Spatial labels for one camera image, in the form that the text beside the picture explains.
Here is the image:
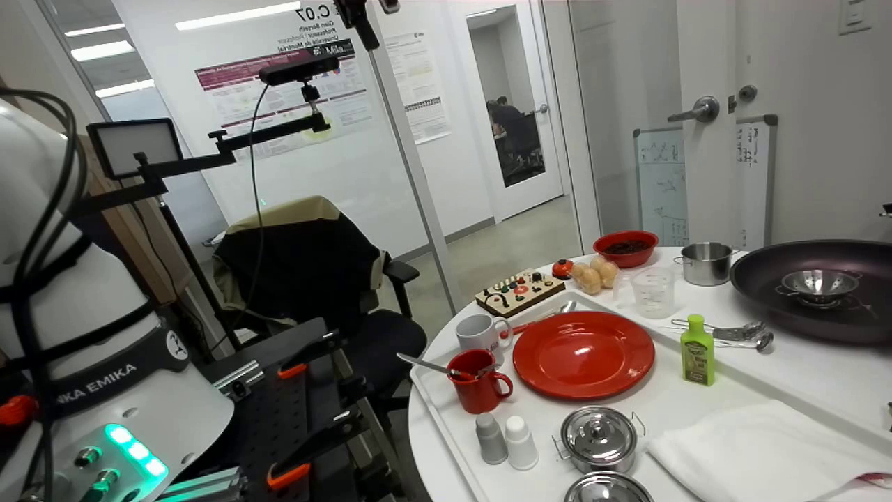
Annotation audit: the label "white cloth with red stripes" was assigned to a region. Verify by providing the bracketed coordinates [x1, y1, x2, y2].
[648, 401, 889, 502]

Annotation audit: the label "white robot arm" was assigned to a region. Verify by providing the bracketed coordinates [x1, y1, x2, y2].
[0, 87, 190, 373]

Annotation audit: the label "robot base with green lights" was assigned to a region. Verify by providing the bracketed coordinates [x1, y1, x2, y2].
[0, 329, 233, 502]

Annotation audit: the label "red plate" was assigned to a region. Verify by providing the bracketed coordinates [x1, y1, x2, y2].
[512, 312, 655, 401]

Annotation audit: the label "white mug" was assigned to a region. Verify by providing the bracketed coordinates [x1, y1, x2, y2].
[457, 316, 510, 351]

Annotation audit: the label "toy sushi board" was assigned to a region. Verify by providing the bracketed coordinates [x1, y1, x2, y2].
[473, 270, 562, 319]

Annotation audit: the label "metal spoon in mug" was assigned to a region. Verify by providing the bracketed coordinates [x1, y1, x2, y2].
[396, 351, 466, 377]

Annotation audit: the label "red toy tomato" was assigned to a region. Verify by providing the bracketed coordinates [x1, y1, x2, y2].
[551, 259, 573, 280]

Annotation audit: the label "red mug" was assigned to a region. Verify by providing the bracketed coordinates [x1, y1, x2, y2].
[448, 349, 512, 415]

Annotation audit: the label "bread rolls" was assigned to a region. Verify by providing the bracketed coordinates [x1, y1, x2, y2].
[570, 259, 619, 296]

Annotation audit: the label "black office chair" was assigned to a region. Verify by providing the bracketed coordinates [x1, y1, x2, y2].
[213, 195, 427, 394]

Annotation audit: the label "red bowl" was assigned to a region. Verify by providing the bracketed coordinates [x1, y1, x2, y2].
[593, 232, 658, 267]

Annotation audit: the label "white serving tray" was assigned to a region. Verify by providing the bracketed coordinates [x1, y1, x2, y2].
[410, 294, 892, 502]

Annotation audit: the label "grey salt shaker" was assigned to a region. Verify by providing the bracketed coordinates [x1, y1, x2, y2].
[477, 415, 508, 467]

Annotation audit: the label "white pepper shaker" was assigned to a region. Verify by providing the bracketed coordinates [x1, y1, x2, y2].
[505, 415, 537, 471]

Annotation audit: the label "small leaning whiteboard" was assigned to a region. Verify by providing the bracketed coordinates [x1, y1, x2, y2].
[633, 125, 689, 245]

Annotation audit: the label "steel lidded pot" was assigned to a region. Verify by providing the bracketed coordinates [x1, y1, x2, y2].
[558, 407, 639, 474]

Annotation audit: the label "small steel pot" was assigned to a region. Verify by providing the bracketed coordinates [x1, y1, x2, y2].
[679, 242, 732, 288]

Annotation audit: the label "green plastic bottle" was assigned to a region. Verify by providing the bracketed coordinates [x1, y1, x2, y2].
[679, 316, 715, 386]

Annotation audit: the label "metal whisk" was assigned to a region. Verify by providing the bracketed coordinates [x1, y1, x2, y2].
[701, 320, 774, 354]

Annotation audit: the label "small steel bowl in pan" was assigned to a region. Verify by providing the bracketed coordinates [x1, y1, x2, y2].
[777, 267, 862, 310]

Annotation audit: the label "large dark frying pan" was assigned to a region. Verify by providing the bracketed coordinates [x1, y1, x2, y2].
[731, 239, 892, 347]

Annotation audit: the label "door lever handle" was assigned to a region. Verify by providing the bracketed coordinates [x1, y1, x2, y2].
[668, 98, 719, 125]

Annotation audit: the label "camera on black boom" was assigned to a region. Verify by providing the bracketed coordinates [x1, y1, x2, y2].
[87, 54, 342, 204]

